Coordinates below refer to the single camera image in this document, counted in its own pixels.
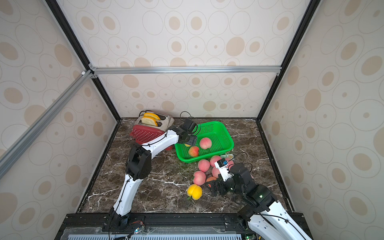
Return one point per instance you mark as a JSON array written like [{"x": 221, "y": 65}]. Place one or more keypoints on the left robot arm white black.
[{"x": 139, "y": 163}]

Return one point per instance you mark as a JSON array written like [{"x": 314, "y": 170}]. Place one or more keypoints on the black frame post right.
[{"x": 294, "y": 45}]

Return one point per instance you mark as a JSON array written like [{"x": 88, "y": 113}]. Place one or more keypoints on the black front rail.
[{"x": 113, "y": 223}]

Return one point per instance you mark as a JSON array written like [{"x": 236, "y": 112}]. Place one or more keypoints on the bread slice in toaster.
[
  {"x": 153, "y": 116},
  {"x": 149, "y": 121}
]

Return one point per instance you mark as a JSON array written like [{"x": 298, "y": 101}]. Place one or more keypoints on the green plastic basket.
[{"x": 213, "y": 139}]

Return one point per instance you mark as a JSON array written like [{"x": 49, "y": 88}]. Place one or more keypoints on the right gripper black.
[{"x": 222, "y": 186}]

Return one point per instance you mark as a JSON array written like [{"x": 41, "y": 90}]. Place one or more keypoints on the green snack packet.
[{"x": 227, "y": 156}]

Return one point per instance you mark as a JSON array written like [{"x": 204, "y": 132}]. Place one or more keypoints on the yellow orange peach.
[{"x": 194, "y": 192}]

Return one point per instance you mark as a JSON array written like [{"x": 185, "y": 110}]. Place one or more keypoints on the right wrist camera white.
[{"x": 224, "y": 172}]

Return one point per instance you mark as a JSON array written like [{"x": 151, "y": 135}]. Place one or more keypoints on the diagonal aluminium bar left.
[{"x": 12, "y": 155}]

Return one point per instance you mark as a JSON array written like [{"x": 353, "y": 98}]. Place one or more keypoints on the red polka dot toaster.
[{"x": 145, "y": 133}]

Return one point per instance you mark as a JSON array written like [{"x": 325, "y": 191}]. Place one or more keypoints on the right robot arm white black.
[{"x": 262, "y": 213}]

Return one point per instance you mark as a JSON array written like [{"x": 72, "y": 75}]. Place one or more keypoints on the horizontal aluminium bar back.
[{"x": 187, "y": 70}]

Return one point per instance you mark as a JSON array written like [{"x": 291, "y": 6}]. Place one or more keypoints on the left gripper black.
[{"x": 192, "y": 140}]

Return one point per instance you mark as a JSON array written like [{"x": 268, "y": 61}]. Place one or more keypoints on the pink peach with stem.
[{"x": 199, "y": 178}]

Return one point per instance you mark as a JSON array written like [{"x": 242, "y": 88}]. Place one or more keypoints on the black aluminium frame post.
[{"x": 80, "y": 53}]

